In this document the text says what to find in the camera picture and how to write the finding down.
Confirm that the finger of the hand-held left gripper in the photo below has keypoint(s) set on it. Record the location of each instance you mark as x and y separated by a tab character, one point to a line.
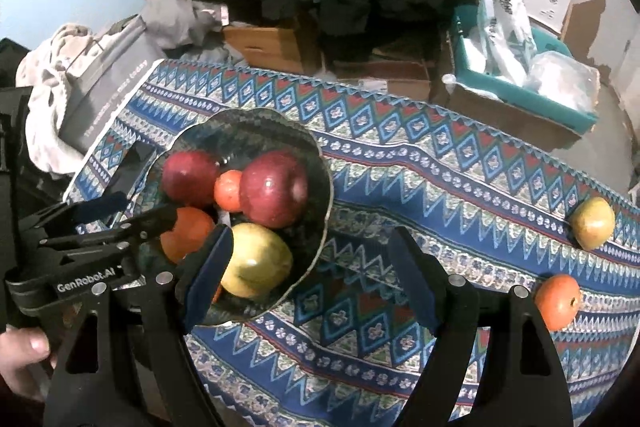
150	223
95	208

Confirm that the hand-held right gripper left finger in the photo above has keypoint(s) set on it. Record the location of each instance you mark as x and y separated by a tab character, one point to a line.
210	267

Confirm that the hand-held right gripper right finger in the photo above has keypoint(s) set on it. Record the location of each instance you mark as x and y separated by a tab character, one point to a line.
415	277

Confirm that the large orange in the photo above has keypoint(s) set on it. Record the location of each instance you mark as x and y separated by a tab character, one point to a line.
187	232

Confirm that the yellow green apple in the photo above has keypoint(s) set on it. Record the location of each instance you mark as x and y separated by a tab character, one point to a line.
592	223
257	259

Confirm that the small red apple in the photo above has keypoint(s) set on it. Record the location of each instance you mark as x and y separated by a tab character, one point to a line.
190	177

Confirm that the small tangerine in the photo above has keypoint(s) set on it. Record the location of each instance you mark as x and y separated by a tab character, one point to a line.
228	191

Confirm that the large red apple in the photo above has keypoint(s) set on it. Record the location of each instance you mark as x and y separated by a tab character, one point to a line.
274	189

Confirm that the dark glass bowl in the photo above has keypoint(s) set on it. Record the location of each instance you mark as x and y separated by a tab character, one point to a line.
260	127

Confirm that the person's left hand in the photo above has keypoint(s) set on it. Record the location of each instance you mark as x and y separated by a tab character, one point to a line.
25	357

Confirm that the black phone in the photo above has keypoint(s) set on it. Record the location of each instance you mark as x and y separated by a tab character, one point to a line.
132	167

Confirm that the black bag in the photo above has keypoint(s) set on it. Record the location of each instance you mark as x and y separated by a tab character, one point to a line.
15	142

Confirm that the blue patterned blanket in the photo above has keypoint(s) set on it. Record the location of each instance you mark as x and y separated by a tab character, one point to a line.
400	167

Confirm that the beige cloth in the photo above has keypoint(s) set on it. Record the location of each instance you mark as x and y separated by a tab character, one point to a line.
45	107

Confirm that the gray paper bag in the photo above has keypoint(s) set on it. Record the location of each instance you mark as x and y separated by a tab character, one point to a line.
100	77

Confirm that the medium orange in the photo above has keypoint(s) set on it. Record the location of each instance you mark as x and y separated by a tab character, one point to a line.
558	302

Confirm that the cardboard box under bin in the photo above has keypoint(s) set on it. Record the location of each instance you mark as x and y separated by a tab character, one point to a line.
500	117

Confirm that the gray clothing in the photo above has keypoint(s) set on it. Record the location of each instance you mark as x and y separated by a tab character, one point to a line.
170	17

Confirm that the brown cardboard box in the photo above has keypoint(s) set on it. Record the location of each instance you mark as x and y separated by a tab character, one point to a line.
270	47

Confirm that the teal plastic bin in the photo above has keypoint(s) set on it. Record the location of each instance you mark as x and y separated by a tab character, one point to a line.
467	62

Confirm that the clear plastic bag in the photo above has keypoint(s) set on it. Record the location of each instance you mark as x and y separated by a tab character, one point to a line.
562	79

